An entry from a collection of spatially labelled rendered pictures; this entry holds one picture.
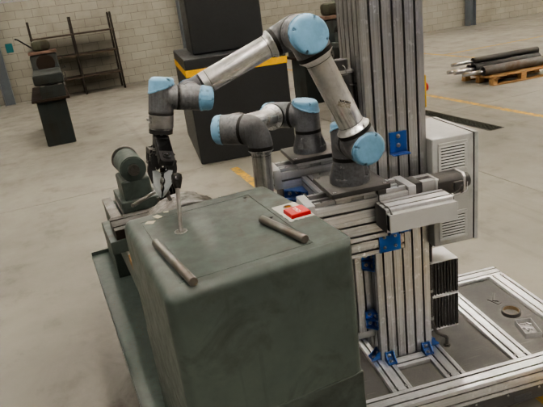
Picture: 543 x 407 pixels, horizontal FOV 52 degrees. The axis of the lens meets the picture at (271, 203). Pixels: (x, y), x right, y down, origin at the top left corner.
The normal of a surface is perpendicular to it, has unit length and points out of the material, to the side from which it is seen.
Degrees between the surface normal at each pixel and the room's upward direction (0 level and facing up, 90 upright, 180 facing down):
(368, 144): 97
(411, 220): 90
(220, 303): 90
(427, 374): 0
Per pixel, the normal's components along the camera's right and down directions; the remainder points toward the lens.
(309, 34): 0.20, 0.20
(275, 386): 0.40, 0.28
